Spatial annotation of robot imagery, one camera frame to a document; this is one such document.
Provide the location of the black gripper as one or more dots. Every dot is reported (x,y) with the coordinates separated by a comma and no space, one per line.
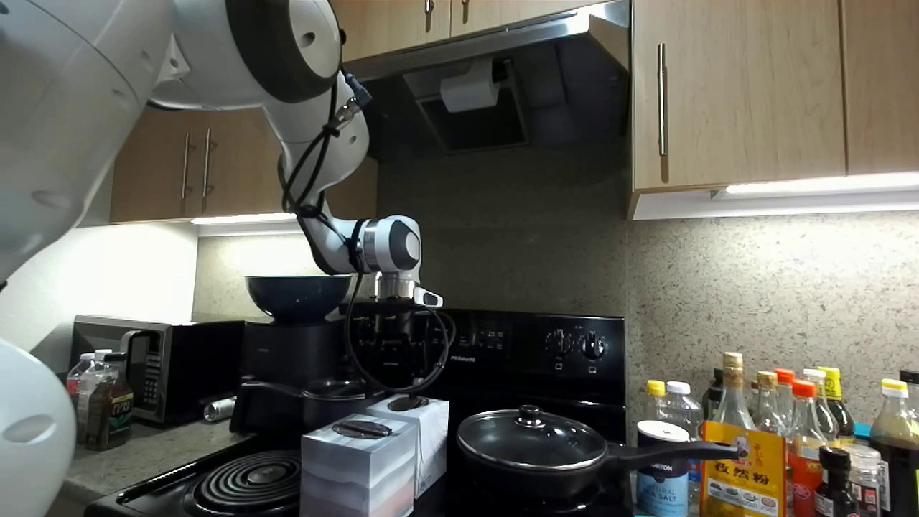
(397,353)

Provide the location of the tissue box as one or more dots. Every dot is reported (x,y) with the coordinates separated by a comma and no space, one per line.
(431,435)
(359,465)

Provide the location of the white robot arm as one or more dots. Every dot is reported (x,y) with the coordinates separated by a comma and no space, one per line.
(78,72)

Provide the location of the black electric stove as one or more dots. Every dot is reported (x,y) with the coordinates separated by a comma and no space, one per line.
(569,365)

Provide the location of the black air fryer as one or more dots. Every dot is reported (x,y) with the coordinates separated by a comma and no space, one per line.
(298,378)

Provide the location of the blue bowl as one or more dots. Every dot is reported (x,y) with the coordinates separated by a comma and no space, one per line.
(298,297)

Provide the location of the black pot with lid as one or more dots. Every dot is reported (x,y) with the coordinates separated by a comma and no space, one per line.
(540,454)

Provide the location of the black microwave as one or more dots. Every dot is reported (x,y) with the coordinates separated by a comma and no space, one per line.
(173,368)

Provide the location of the range hood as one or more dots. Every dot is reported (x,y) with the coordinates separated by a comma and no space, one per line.
(451,75)

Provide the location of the plastic water bottle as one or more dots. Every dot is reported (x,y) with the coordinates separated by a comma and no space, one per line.
(102,401)

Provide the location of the blue salt canister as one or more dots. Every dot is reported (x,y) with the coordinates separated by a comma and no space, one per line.
(665,484)

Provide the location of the yellow label sauce bottle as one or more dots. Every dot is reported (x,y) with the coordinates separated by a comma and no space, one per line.
(737,487)

